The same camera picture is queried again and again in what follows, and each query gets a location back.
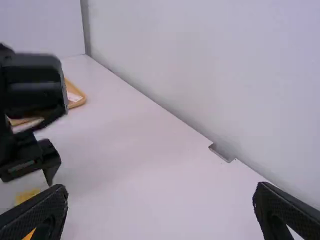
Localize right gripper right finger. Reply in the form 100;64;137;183
252;181;320;240

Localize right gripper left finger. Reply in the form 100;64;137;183
0;183;69;240

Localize yellow toy car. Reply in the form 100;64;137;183
14;188;42;240

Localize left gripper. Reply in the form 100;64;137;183
0;138;62;187

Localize tan tray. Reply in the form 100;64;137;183
9;76;88;134

